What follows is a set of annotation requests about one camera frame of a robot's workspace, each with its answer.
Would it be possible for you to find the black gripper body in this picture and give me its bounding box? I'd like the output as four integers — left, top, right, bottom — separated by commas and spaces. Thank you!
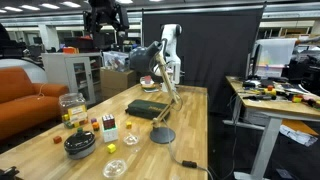
83, 0, 129, 37

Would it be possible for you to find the red wooden block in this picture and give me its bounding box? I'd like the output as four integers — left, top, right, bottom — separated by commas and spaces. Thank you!
53, 136, 62, 144

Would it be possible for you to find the yellow wooden block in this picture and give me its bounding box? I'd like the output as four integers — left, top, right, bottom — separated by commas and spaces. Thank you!
107, 144, 116, 153

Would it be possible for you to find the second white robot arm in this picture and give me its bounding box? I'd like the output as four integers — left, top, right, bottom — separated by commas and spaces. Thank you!
83, 0, 182, 89

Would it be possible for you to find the stack of plates and books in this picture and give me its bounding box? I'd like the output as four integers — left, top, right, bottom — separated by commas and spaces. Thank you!
140, 76, 158, 93

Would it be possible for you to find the purple wooden block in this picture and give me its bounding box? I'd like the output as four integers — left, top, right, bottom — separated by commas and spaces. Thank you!
91, 118, 97, 124

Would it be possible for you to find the dark rubix cube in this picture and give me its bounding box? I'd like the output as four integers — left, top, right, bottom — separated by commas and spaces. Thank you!
102, 114, 115, 130

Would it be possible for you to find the orange wooden block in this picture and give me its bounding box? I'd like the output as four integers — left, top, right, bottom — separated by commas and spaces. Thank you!
92, 122, 100, 131

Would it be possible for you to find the small yellow-green block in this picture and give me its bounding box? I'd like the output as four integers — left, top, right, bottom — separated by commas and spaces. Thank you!
126, 121, 132, 129

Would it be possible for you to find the green wooden block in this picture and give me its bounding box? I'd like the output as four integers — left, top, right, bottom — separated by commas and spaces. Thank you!
77, 127, 83, 133

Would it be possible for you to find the white rubix cube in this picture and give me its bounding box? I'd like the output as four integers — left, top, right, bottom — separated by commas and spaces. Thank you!
103, 127, 118, 142

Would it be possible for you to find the white glass-door cabinet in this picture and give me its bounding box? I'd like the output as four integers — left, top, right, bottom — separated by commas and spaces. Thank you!
42, 53, 102, 106

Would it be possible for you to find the cardboard box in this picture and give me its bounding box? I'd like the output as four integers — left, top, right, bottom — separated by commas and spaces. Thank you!
100, 68, 136, 99

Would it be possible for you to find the clear plastic jar of blocks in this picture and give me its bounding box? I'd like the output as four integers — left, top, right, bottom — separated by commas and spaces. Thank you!
59, 93, 88, 129

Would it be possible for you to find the dark green case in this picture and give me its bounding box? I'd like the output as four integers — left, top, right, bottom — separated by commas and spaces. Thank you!
125, 99, 166, 120

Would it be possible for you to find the black divider screen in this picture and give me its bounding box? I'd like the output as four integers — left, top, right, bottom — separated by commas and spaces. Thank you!
142, 6, 264, 114

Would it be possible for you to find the orange sofa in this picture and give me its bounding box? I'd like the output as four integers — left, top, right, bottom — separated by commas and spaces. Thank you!
0, 67, 69, 140

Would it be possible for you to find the clear plastic cup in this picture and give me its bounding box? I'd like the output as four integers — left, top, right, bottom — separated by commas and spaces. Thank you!
123, 133, 139, 146

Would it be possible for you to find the black lidded grey pot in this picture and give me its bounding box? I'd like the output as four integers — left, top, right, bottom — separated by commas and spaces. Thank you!
64, 131, 95, 160

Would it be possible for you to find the clear plastic jar lid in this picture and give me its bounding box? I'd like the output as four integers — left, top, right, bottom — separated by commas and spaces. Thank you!
102, 159, 127, 178

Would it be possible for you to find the side desk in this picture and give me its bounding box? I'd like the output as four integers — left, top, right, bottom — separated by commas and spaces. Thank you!
223, 76, 320, 180

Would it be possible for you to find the lamp power cable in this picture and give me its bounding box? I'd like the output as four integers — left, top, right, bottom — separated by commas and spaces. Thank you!
161, 118, 214, 180

